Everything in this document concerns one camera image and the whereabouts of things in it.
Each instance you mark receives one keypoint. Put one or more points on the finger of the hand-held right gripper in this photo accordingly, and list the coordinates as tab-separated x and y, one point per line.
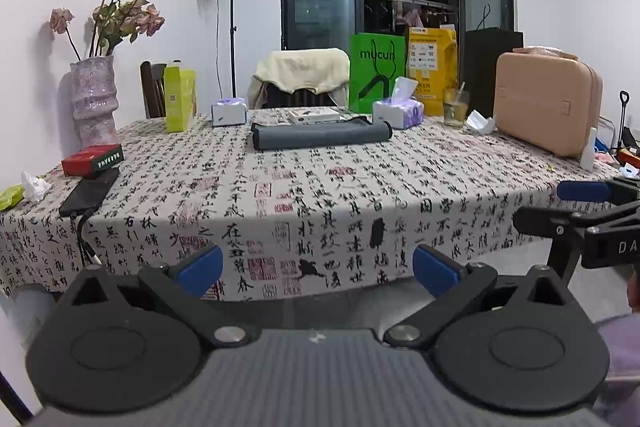
582	191
545	219

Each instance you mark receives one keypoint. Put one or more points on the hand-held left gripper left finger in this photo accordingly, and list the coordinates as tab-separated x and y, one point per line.
202	268

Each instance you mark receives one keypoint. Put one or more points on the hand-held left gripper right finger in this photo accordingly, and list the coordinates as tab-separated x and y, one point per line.
434	271

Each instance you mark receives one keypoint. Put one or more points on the dark grey mat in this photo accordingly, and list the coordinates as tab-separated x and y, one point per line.
320	135

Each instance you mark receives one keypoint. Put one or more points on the white slim bottle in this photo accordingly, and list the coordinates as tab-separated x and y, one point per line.
588	152

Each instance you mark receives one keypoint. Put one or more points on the beige hard case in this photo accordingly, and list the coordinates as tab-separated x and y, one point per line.
545	99

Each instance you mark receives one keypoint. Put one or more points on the white crumpled paper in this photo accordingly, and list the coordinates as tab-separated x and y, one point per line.
480	123

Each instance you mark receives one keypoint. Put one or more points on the calligraphy printed tablecloth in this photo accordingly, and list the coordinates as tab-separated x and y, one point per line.
350	187

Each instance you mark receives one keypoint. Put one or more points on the black phone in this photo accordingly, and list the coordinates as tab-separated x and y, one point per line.
89	192

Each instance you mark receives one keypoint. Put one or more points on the glass cup with drink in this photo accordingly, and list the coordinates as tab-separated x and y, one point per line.
455	109

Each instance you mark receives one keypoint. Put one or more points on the red box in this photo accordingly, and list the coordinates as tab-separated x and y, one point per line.
92	159

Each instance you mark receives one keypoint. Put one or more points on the black paper bag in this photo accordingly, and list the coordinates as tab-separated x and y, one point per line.
487	67

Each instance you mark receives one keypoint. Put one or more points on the white blue tissue box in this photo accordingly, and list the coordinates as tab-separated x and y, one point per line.
229	113

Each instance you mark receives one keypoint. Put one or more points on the white purple tissue box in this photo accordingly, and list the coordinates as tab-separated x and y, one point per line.
400	112

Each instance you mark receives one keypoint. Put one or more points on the yellow-green carton box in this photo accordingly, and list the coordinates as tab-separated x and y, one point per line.
177	102

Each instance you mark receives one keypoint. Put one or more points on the dark wooden chair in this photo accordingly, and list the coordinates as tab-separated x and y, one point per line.
151	89

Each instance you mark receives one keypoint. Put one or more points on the flat white box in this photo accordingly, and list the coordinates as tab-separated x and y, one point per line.
313	115

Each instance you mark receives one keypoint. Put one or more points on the yellow paper bag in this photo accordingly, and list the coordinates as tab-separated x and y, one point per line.
432	62

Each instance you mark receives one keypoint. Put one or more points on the purple textured vase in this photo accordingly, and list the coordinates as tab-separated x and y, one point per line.
94	107

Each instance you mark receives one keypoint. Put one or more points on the black chair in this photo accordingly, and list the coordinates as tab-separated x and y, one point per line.
300	99

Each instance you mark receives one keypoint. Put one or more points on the green packet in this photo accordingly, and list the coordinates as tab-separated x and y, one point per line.
10	198

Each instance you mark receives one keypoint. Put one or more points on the green paper bag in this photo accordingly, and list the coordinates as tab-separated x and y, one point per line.
375	72

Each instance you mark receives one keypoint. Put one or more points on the cream cloth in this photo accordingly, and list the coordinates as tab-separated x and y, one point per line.
300	69

